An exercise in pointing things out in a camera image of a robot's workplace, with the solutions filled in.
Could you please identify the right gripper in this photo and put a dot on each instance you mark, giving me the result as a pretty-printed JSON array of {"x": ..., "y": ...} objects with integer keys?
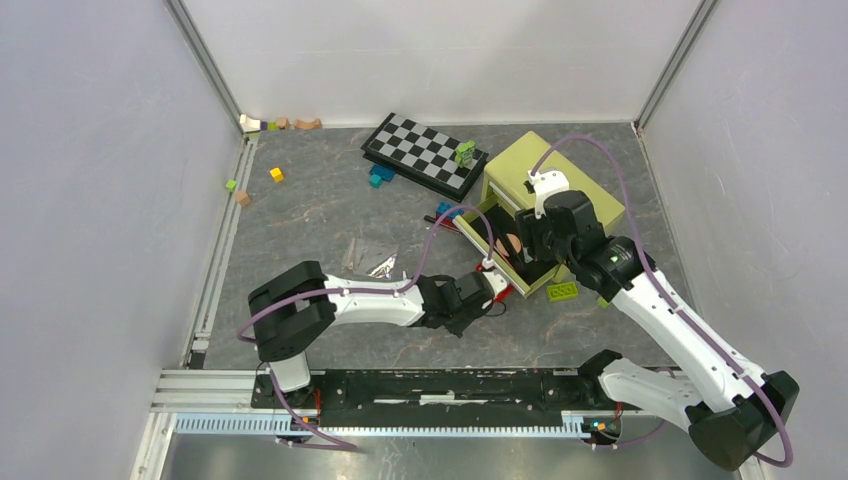
[{"x": 530, "y": 223}]

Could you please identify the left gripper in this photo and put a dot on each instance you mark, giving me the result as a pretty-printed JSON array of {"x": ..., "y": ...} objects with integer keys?
[{"x": 457, "y": 327}]

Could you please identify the round peach powder puff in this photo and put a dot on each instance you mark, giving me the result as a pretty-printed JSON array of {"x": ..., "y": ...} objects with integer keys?
[{"x": 509, "y": 246}]

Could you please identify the green drawer cabinet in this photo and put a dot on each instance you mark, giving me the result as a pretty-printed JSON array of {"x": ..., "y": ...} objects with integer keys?
[{"x": 521, "y": 177}]

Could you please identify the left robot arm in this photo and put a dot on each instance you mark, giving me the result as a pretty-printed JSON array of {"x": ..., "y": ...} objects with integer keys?
[{"x": 291, "y": 311}]

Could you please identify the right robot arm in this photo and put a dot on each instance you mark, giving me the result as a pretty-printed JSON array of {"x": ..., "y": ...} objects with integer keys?
[{"x": 729, "y": 407}]

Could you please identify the red toy magnet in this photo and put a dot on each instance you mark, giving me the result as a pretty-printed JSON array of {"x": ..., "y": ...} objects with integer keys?
[{"x": 498, "y": 282}]

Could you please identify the lime green toy brick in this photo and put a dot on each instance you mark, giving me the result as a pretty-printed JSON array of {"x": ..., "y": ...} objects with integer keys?
[{"x": 563, "y": 291}]

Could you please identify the clear plastic wrapper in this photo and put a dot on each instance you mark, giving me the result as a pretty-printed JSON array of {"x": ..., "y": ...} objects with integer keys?
[{"x": 370, "y": 258}]

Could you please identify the dark red lip gloss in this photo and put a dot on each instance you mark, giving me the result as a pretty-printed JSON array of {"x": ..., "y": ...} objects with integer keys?
[{"x": 446, "y": 223}]

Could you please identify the blue red toy brick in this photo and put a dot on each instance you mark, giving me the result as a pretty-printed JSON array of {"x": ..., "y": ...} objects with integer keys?
[{"x": 448, "y": 210}]

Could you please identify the green toy figure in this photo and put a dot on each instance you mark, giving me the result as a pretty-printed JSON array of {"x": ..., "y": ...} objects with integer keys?
[{"x": 464, "y": 154}]

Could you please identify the black white chessboard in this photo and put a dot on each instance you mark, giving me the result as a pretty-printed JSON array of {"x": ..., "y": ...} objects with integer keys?
[{"x": 423, "y": 155}]

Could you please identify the teal toy block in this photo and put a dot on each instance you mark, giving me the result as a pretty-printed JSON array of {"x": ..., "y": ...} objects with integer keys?
[{"x": 376, "y": 181}]

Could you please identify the small yellow cube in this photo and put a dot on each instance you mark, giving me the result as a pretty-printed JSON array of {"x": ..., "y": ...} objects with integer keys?
[{"x": 277, "y": 174}]

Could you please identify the small wooden cube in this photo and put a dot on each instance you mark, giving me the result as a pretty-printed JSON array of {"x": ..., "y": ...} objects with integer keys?
[{"x": 242, "y": 198}]

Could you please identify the wooden blocks in corner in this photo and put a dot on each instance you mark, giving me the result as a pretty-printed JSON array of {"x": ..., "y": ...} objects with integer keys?
[{"x": 251, "y": 125}]

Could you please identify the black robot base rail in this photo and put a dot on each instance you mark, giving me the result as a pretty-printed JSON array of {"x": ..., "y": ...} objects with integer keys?
[{"x": 448, "y": 398}]

